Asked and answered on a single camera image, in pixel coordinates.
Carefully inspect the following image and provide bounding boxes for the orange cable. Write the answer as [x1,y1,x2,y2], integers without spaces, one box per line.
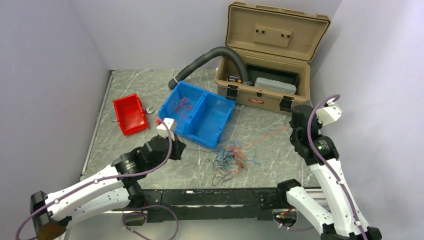
[173,96,196,122]

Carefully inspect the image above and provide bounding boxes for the cable bundle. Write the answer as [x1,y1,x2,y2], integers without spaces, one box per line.
[183,124,292,187]

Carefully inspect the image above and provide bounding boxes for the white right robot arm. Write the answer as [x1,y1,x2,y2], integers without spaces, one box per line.
[275,105,382,240]

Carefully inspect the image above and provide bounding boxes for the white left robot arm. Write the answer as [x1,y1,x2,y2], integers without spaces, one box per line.
[15,134,187,240]

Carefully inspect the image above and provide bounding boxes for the grey plastic organizer case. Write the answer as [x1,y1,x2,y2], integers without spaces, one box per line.
[254,77,297,95]

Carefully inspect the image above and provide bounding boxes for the red plastic bin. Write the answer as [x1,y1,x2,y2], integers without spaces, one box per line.
[112,93,149,136]

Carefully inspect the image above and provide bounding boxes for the blue two-compartment plastic bin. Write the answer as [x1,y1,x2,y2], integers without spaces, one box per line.
[158,81,236,149]

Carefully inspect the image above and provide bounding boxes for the black tray in toolbox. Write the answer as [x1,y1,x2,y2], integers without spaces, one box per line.
[246,64,300,87]

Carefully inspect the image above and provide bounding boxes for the tan plastic toolbox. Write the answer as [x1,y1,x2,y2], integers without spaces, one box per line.
[214,1,331,114]

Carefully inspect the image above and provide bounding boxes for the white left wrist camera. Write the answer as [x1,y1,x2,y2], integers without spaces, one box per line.
[156,117,177,139]

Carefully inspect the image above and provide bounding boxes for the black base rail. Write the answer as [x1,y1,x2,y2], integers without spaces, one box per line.
[122,187,290,223]

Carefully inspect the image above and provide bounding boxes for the grey corrugated hose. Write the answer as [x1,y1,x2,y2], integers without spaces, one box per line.
[167,45,250,91]

